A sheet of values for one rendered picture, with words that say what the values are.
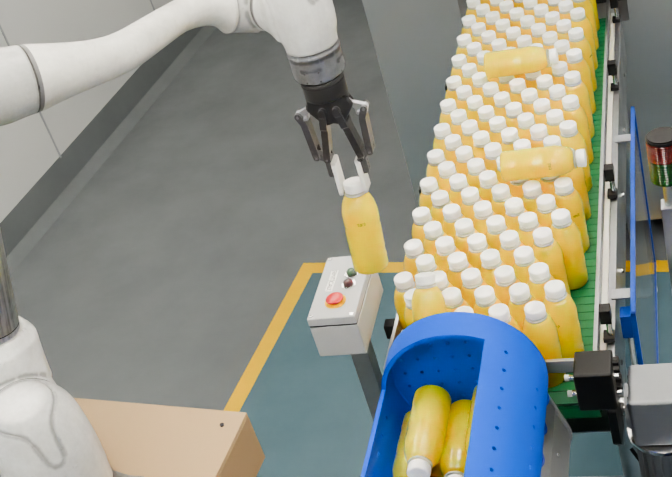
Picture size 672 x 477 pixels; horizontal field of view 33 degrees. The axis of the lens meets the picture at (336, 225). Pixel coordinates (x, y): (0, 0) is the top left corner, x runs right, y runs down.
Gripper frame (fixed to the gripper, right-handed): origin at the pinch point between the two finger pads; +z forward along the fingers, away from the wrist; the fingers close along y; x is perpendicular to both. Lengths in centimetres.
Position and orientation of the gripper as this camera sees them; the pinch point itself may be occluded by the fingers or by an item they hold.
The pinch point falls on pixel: (350, 174)
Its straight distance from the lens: 205.8
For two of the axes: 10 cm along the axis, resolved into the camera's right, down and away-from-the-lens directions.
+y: 9.5, -0.9, -3.1
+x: 2.0, -5.9, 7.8
